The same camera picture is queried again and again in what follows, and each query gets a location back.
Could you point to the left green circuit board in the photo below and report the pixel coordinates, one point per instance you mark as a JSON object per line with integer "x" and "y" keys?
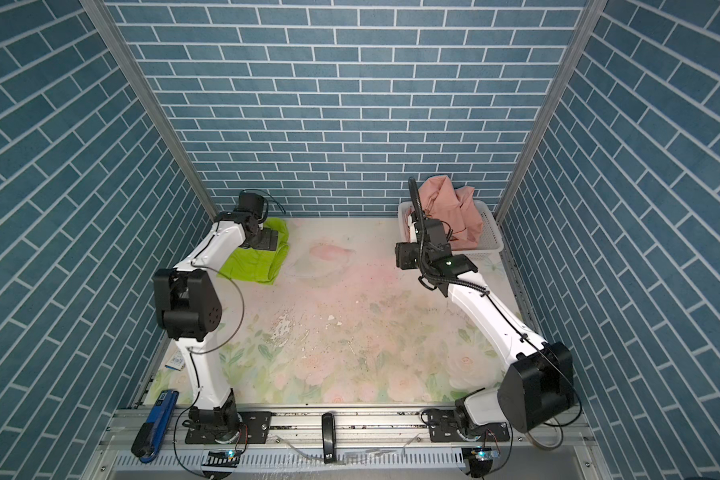
{"x": 219, "y": 465}

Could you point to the right green circuit board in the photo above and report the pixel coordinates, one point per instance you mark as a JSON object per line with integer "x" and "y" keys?
{"x": 479, "y": 461}

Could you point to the aluminium left corner post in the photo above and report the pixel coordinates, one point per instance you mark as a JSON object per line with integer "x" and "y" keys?
{"x": 105, "y": 25}

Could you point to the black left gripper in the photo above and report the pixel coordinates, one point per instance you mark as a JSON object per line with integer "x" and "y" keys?
{"x": 267, "y": 240}

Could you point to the green circuit board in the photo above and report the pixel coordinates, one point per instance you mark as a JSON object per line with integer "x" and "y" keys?
{"x": 219, "y": 465}
{"x": 479, "y": 461}

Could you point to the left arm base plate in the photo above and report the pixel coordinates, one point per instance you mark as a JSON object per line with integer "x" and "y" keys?
{"x": 254, "y": 428}

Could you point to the black handle on rail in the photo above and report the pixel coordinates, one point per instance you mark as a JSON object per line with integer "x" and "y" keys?
{"x": 328, "y": 432}

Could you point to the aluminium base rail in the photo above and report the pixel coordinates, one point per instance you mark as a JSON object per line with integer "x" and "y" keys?
{"x": 371, "y": 442}

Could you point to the aluminium right corner post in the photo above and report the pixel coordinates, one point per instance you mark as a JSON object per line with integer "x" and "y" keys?
{"x": 581, "y": 35}

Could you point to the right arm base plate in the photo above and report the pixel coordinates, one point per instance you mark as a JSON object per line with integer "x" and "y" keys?
{"x": 451, "y": 425}

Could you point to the blue utility knife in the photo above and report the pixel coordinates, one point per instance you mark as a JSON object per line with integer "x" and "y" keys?
{"x": 147, "y": 443}

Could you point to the aluminium corner post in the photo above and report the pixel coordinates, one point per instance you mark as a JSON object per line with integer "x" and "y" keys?
{"x": 105, "y": 25}
{"x": 581, "y": 35}

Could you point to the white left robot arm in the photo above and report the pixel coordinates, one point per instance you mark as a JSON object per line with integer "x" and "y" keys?
{"x": 189, "y": 310}

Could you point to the white plastic basket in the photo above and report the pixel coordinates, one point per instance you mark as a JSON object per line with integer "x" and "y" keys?
{"x": 490, "y": 240}

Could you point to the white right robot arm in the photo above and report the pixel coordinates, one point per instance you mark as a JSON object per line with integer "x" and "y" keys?
{"x": 538, "y": 382}

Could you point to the blue white pen box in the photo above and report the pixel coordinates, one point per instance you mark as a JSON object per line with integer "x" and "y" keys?
{"x": 176, "y": 362}

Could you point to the lime green shorts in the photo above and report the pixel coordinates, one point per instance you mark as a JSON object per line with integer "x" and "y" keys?
{"x": 259, "y": 266}

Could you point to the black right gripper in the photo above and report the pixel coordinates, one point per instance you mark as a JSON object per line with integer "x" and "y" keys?
{"x": 404, "y": 251}

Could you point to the pink shorts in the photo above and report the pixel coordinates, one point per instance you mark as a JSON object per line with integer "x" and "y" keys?
{"x": 454, "y": 206}

